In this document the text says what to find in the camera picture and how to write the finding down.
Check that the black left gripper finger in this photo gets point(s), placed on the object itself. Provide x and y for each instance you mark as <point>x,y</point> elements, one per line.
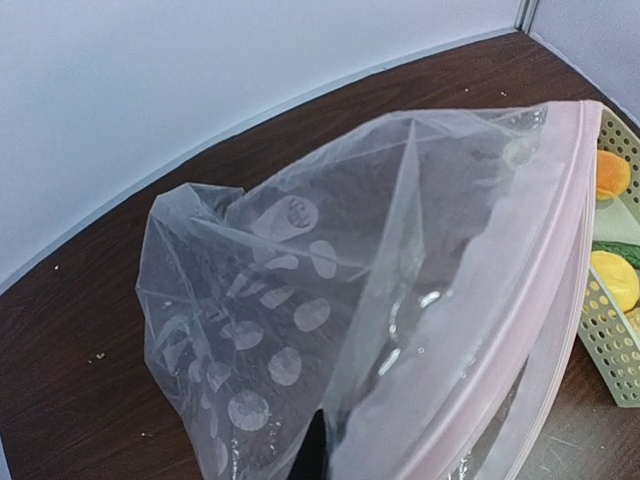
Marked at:
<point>311,462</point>

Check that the clear zip top bag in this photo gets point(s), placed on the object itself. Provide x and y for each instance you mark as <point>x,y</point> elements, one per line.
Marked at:
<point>418,281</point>

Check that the pale green perforated basket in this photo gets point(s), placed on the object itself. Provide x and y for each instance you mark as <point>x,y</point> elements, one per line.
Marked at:
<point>609,331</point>

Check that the yellow lemon toy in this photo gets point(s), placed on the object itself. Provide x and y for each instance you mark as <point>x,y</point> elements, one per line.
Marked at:
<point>619,277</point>

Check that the dark green cucumber toy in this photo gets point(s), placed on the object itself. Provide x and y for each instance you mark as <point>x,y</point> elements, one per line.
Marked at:
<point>630,252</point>

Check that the orange mango slice toy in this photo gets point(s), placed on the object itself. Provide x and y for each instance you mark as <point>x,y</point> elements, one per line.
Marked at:
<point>613,175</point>

